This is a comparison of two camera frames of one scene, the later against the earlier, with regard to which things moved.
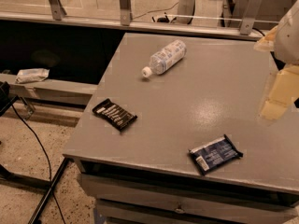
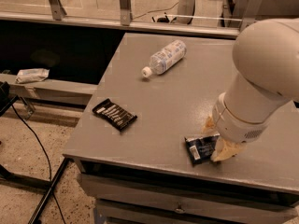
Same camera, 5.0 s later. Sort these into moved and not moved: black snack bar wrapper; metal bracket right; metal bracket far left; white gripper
Moved: white gripper
Not moved: black snack bar wrapper; metal bracket far left; metal bracket right
